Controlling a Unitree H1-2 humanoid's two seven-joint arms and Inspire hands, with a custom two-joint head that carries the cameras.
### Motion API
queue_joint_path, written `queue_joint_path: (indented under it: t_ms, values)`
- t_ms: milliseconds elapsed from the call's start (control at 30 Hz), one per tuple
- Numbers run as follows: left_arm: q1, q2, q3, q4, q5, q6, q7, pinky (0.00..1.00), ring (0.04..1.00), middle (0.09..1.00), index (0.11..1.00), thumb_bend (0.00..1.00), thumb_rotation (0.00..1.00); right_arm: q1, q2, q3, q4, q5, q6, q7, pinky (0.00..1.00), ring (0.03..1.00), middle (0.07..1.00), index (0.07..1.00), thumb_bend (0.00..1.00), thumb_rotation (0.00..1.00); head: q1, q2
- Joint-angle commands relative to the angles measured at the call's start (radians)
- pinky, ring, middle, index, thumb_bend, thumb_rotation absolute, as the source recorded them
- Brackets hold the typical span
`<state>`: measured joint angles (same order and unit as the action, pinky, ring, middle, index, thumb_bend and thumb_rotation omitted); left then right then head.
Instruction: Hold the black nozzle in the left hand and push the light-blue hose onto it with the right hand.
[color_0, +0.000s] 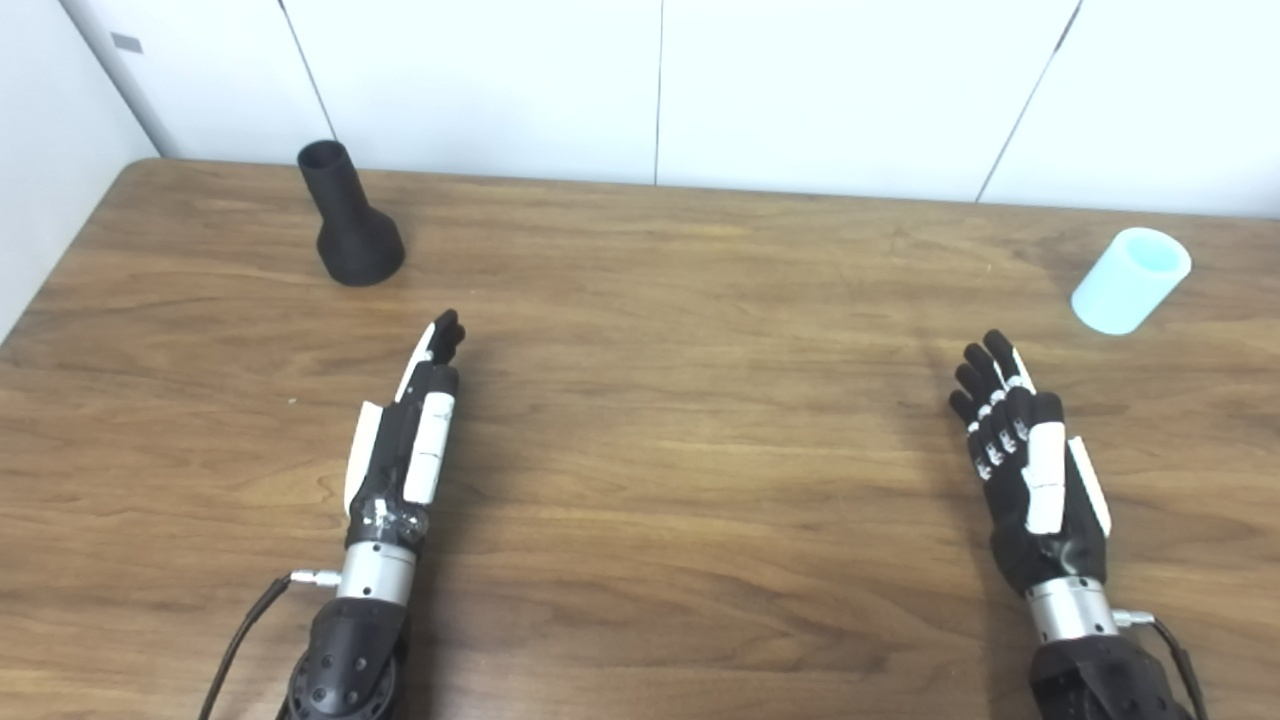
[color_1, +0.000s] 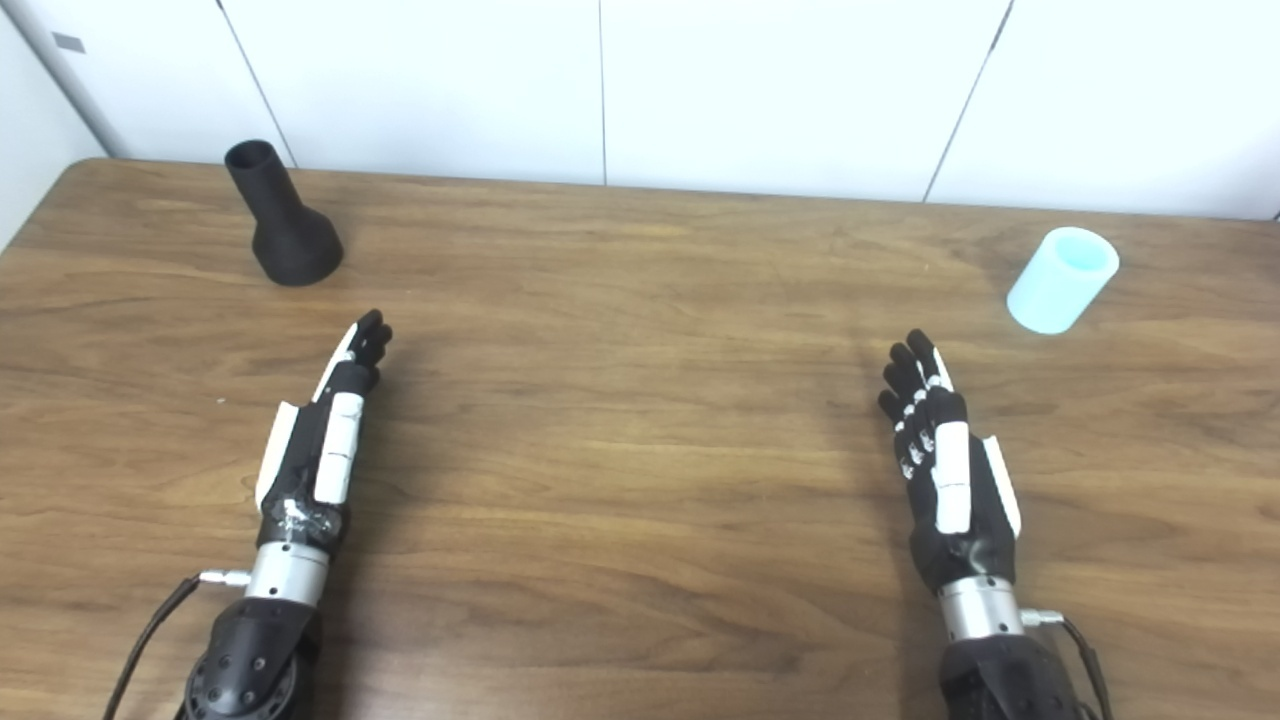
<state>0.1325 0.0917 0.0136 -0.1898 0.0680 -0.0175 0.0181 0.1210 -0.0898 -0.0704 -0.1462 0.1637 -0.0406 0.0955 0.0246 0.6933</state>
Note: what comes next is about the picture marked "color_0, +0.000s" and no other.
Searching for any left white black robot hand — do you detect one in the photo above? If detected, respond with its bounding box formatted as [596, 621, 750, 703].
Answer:
[343, 308, 467, 549]

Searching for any grey wall corner trim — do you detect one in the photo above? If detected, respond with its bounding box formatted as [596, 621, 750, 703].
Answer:
[58, 0, 183, 161]

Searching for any thick black right wrist cable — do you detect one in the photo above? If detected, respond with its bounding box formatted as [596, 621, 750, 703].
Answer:
[1113, 609, 1211, 720]

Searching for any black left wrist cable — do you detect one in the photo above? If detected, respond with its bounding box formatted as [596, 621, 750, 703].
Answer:
[198, 569, 342, 720]

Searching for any black flared nozzle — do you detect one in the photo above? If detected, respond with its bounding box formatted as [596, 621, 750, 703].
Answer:
[297, 140, 406, 288]

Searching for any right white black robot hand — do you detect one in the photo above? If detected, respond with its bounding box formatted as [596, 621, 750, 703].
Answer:
[948, 329, 1113, 597]

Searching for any light-blue hose piece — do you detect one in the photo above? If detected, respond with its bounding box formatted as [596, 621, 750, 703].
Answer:
[1071, 227, 1193, 336]

